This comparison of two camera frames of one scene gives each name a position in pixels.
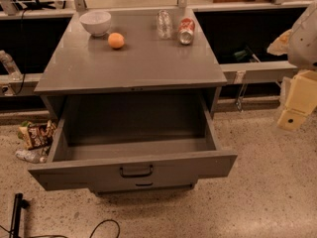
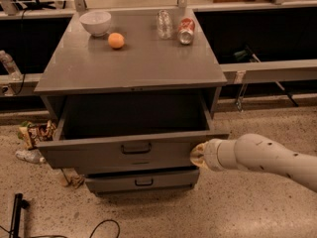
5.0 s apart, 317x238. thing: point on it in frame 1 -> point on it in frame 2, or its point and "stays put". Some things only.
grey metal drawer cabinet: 137,109 stays put
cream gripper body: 304,44 -> 211,154
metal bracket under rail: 240,79 stays put
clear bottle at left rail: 14,74 stays put
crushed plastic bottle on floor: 37,156 stays put
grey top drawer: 136,162 -> 128,131
